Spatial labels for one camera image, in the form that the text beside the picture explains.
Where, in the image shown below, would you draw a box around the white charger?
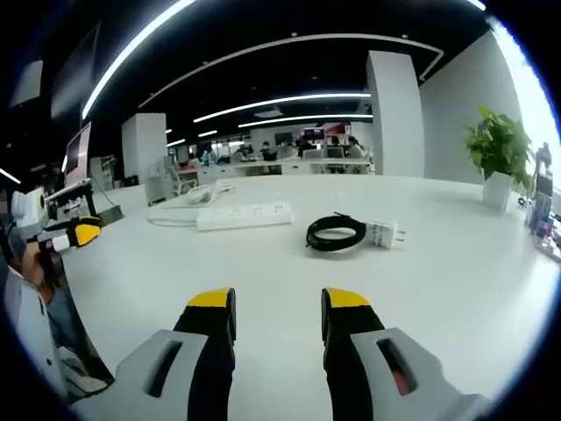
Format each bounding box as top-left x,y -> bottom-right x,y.
366,219 -> 408,252

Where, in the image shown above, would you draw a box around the person's grey jacket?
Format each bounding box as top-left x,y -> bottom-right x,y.
0,262 -> 67,403

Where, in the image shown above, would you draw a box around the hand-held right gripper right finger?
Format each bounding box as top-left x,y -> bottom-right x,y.
321,287 -> 494,421

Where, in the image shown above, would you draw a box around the white power strip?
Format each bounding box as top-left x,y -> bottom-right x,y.
195,202 -> 294,232

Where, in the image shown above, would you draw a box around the person's left hand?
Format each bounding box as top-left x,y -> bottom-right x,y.
22,239 -> 58,289

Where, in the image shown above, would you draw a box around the person's blue trousers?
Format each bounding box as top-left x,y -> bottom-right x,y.
43,287 -> 116,389

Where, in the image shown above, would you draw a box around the black tripod device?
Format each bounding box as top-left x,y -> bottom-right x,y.
528,141 -> 557,236

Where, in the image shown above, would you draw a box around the white power strip cable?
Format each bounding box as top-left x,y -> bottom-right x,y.
146,204 -> 201,227

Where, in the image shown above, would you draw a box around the coiled black cable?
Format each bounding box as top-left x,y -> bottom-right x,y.
304,211 -> 374,253

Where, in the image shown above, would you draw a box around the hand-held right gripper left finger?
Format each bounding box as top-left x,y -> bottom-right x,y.
74,287 -> 238,421

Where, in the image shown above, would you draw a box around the green potted plant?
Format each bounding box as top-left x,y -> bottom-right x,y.
464,104 -> 535,190

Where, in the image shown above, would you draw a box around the white plant pot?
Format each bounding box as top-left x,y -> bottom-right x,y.
481,170 -> 515,210

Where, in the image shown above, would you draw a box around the row of background desks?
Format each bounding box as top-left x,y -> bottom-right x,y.
196,156 -> 376,177

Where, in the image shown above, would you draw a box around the long ceiling light strip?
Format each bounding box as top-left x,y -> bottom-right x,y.
81,0 -> 199,120

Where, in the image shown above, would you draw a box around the computer monitor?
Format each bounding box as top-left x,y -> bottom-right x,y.
63,121 -> 94,184

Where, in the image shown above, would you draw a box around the white desk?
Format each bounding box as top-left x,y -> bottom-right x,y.
60,173 -> 561,421

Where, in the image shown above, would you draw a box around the short ceiling light strip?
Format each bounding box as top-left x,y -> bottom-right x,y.
192,91 -> 373,124

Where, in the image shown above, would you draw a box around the bundled white cable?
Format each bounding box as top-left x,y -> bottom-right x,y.
185,178 -> 237,206

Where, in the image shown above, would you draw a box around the clutter of small items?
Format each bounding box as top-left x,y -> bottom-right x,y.
525,210 -> 561,264

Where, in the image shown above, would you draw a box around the white office chair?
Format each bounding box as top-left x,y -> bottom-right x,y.
162,156 -> 199,196

